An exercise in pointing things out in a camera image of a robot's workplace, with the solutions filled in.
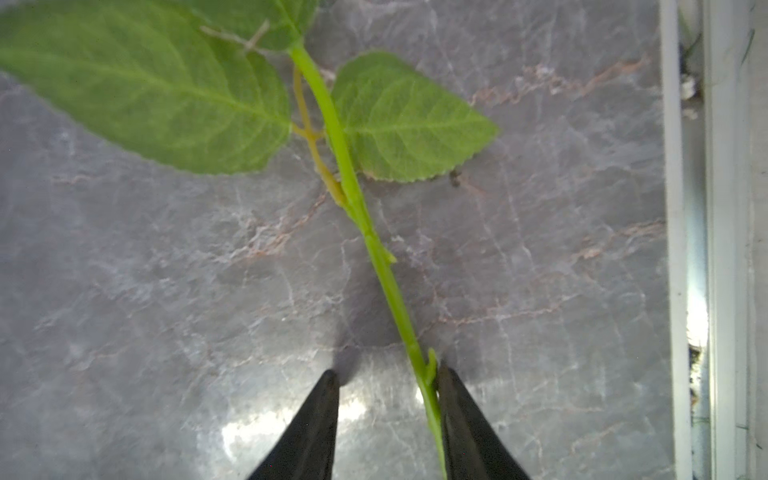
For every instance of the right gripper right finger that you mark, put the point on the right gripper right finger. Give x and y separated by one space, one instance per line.
472 449

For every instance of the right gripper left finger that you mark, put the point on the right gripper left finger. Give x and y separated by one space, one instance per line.
306 448

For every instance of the single pink fake rose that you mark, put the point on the single pink fake rose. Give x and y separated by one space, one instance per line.
218 87

